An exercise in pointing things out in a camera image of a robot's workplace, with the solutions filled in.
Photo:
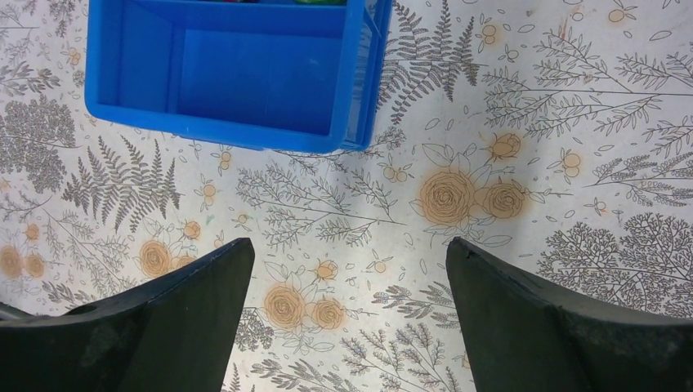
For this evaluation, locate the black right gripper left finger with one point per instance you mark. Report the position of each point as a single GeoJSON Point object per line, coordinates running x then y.
{"type": "Point", "coordinates": [173, 333]}

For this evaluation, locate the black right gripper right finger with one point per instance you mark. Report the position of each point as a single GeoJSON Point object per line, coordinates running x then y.
{"type": "Point", "coordinates": [525, 333]}

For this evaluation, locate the blue plastic divided bin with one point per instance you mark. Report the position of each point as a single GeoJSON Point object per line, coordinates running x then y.
{"type": "Point", "coordinates": [287, 75]}

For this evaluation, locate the floral table mat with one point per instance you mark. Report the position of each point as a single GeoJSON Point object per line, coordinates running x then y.
{"type": "Point", "coordinates": [556, 135]}

